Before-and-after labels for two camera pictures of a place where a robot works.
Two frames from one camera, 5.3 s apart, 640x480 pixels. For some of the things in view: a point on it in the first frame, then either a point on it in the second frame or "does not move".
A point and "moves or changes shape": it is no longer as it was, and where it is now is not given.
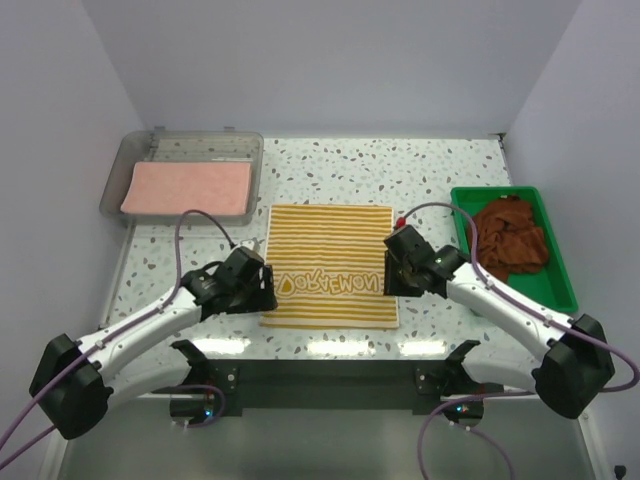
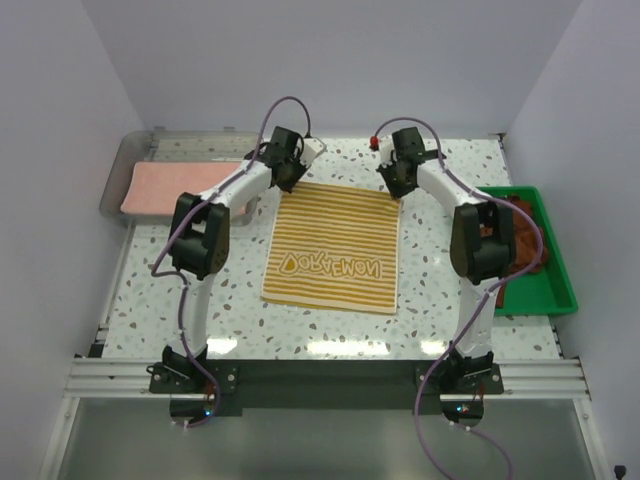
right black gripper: (392, 287) to (386, 171)
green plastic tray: (549, 282) does not move
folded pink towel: (174, 188) does not move
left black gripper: (263, 298) to (300, 165)
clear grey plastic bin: (165, 177) does not move
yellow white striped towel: (328, 266) moves or changes shape
